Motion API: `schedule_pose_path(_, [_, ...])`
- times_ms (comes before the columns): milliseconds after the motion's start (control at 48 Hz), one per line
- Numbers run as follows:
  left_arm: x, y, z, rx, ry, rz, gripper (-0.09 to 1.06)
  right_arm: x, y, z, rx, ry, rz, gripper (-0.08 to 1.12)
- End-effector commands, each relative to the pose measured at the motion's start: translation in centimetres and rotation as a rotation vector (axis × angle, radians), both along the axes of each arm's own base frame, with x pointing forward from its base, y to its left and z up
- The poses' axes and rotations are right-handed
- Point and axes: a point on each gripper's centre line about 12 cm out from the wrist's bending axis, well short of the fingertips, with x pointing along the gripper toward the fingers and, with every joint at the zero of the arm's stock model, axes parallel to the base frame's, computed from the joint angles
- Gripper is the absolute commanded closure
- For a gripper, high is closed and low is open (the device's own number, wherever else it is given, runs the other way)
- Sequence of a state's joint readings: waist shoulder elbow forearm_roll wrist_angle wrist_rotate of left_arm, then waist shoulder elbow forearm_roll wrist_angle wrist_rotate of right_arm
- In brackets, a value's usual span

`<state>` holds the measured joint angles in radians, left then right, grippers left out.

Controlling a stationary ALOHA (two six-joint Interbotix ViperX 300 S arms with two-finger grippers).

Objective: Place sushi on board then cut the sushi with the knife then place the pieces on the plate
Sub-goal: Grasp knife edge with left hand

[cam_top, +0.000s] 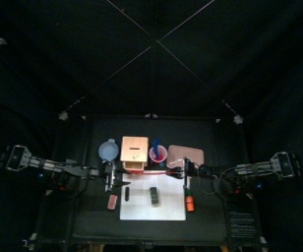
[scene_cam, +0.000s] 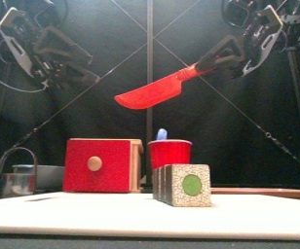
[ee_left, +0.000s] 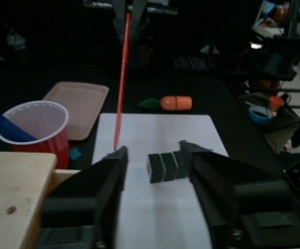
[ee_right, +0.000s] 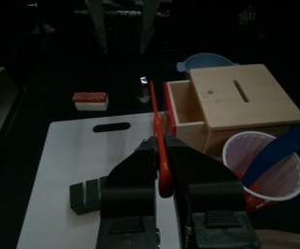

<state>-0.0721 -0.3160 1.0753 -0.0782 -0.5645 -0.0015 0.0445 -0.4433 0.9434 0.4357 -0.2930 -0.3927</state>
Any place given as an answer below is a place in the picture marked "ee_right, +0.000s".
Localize blue handled spatula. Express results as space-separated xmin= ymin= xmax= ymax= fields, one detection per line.
xmin=240 ymin=121 xmax=300 ymax=190

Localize salmon nigiri sushi toy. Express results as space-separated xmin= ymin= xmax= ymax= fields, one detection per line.
xmin=72 ymin=91 xmax=112 ymax=112

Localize grey metal frame legs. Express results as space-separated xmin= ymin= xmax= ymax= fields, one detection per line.
xmin=73 ymin=0 xmax=175 ymax=55

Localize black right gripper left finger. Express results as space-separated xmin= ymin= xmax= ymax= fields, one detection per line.
xmin=94 ymin=135 xmax=163 ymax=249

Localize grey-blue plastic bowl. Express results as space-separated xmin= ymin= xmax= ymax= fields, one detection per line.
xmin=176 ymin=52 xmax=241 ymax=80

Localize red plastic cup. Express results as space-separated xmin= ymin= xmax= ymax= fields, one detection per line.
xmin=221 ymin=130 xmax=300 ymax=213

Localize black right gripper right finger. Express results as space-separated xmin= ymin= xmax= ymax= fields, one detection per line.
xmin=165 ymin=133 xmax=264 ymax=249

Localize white cutting board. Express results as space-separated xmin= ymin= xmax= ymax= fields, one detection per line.
xmin=16 ymin=111 xmax=185 ymax=249

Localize red toy knife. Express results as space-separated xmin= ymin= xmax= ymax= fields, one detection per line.
xmin=149 ymin=80 xmax=176 ymax=199

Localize wooden box with red drawer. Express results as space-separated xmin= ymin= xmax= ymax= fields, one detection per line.
xmin=163 ymin=63 xmax=300 ymax=161

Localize dark green sushi roll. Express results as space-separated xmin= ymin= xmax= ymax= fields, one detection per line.
xmin=69 ymin=175 xmax=112 ymax=216

